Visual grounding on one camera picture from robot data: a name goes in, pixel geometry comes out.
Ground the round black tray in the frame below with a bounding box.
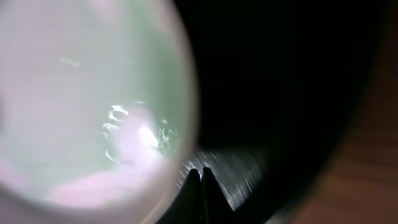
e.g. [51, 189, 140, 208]
[171, 0, 397, 223]

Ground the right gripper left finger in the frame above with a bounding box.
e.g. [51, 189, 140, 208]
[156, 169, 201, 224]

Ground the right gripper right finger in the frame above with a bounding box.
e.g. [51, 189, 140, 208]
[201, 167, 235, 224]

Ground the pink white plate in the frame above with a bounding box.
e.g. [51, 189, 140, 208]
[1, 0, 197, 223]

